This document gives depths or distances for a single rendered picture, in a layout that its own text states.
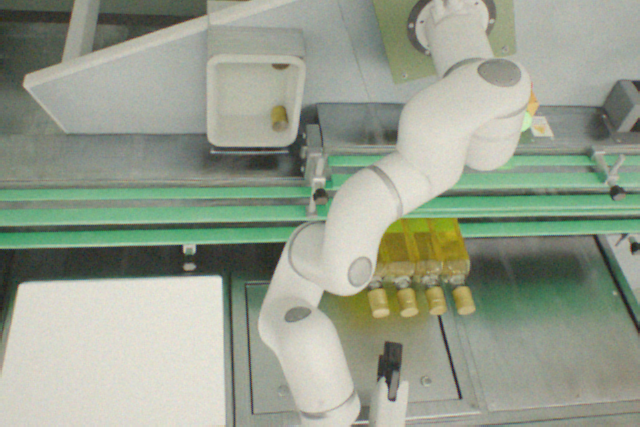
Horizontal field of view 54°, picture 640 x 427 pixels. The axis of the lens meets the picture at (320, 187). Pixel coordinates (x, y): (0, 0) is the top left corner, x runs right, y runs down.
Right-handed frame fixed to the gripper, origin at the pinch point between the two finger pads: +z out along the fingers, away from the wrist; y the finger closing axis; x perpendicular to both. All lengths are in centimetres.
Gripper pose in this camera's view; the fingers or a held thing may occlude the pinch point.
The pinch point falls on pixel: (389, 359)
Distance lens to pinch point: 116.8
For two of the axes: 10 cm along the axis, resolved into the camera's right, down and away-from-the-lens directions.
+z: 1.4, -7.5, 6.5
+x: -9.8, -1.8, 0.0
